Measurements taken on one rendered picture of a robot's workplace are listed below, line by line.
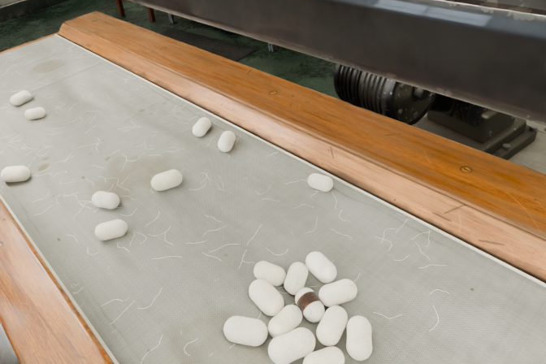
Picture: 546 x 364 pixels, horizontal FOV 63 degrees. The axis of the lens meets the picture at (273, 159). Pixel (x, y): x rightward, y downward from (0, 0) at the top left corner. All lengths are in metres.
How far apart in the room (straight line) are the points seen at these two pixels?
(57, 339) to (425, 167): 0.39
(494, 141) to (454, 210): 0.54
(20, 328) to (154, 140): 0.32
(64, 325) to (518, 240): 0.40
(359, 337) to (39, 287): 0.29
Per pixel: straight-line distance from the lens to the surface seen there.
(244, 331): 0.39
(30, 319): 0.46
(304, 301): 0.40
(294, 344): 0.37
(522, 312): 0.44
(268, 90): 0.68
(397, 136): 0.56
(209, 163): 0.59
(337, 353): 0.37
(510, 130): 1.05
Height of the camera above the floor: 1.08
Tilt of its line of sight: 36 degrees down
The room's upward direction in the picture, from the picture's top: 9 degrees counter-clockwise
